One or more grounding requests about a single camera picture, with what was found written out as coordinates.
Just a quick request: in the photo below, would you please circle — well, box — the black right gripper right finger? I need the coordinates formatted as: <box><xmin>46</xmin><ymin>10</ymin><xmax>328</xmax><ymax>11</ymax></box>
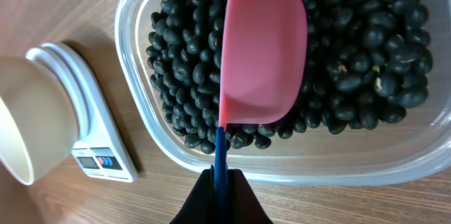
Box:
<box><xmin>228</xmin><ymin>169</ymin><xmax>273</xmax><ymax>224</ymax></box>

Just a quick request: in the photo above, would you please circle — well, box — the white bowl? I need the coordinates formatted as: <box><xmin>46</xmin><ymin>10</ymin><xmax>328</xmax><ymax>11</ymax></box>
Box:
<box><xmin>1</xmin><ymin>57</ymin><xmax>79</xmax><ymax>185</ymax></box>

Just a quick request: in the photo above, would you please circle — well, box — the white digital kitchen scale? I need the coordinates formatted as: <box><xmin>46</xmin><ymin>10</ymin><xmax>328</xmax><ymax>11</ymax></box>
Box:
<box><xmin>25</xmin><ymin>43</ymin><xmax>137</xmax><ymax>182</ymax></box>

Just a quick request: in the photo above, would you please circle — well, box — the clear plastic container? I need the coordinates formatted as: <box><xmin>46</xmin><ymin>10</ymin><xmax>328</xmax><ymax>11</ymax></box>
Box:
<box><xmin>115</xmin><ymin>0</ymin><xmax>450</xmax><ymax>186</ymax></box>

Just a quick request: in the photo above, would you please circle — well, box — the black beans pile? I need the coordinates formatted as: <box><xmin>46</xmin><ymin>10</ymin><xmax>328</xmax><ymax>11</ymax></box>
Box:
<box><xmin>146</xmin><ymin>0</ymin><xmax>433</xmax><ymax>154</ymax></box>

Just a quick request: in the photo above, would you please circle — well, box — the pink scoop with blue handle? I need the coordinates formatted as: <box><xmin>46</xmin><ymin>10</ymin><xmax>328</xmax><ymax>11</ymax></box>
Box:
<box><xmin>214</xmin><ymin>0</ymin><xmax>307</xmax><ymax>223</ymax></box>

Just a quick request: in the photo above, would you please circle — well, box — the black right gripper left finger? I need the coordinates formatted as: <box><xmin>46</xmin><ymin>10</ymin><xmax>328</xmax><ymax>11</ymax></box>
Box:
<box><xmin>170</xmin><ymin>167</ymin><xmax>214</xmax><ymax>224</ymax></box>

